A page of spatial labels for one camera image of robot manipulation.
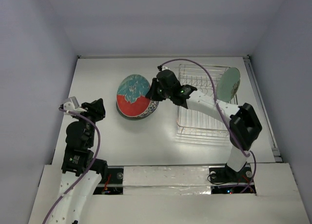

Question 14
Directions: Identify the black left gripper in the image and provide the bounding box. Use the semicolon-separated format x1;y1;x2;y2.
73;98;106;146

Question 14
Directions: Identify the blue floral white plate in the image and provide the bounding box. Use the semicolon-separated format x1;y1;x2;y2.
117;99;159;120

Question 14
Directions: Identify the red and teal plate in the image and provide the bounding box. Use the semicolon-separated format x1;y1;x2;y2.
116;74;150;118

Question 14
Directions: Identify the green rimmed plate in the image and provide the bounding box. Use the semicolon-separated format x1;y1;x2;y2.
216;67;240;102

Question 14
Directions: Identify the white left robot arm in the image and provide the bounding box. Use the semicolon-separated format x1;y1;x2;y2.
43;97;108;224

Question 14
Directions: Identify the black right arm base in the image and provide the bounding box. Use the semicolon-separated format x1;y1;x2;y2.
207;163;253;185

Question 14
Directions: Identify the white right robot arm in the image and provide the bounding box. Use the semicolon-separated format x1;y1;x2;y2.
145;67;262;181

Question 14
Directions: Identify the plain teal plate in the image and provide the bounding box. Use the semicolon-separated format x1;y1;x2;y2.
115;99;156;122

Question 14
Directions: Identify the foil covered front block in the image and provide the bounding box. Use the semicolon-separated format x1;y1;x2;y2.
122;166;211;196

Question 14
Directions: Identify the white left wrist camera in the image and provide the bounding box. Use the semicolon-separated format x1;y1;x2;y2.
60;97;85;116

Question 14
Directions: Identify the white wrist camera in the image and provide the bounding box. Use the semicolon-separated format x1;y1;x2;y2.
60;97;85;116
160;66;170;71

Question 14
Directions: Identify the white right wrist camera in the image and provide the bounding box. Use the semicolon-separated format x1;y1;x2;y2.
160;66;170;71

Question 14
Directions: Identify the wire dish rack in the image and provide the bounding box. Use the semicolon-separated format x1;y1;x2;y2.
177;63;230;138

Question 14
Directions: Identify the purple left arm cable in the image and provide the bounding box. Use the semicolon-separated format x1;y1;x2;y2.
42;108;101;224

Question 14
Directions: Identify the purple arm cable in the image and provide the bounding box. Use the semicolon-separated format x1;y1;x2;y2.
157;59;256;194
42;108;101;224

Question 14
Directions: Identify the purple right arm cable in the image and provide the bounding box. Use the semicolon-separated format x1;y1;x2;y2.
157;59;256;194

